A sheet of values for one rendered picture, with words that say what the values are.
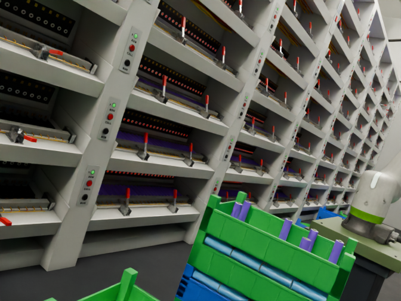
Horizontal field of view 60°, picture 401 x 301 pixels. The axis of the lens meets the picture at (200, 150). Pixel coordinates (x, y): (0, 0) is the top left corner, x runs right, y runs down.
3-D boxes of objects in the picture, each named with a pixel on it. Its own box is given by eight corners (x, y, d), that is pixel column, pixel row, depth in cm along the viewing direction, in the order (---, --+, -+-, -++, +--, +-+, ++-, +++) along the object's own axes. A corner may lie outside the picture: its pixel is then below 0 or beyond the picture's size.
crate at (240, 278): (333, 303, 81) (345, 272, 80) (323, 340, 62) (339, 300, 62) (221, 246, 93) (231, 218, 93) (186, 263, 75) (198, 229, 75)
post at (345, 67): (296, 224, 279) (378, 3, 264) (292, 225, 272) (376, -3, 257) (274, 214, 290) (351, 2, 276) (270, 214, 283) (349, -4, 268)
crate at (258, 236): (345, 272, 80) (358, 240, 79) (339, 300, 62) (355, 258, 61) (231, 218, 93) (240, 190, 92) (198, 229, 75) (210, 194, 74)
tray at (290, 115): (292, 122, 209) (302, 108, 206) (249, 98, 158) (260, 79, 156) (267, 106, 219) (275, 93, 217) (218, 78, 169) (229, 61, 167)
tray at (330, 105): (332, 114, 265) (342, 98, 262) (308, 94, 215) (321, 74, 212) (309, 101, 275) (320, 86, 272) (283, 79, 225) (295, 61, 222)
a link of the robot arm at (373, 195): (387, 223, 140) (404, 178, 138) (378, 226, 128) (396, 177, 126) (355, 210, 148) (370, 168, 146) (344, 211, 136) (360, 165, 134)
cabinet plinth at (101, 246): (292, 222, 282) (293, 216, 281) (39, 264, 100) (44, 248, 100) (274, 214, 290) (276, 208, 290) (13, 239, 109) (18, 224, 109)
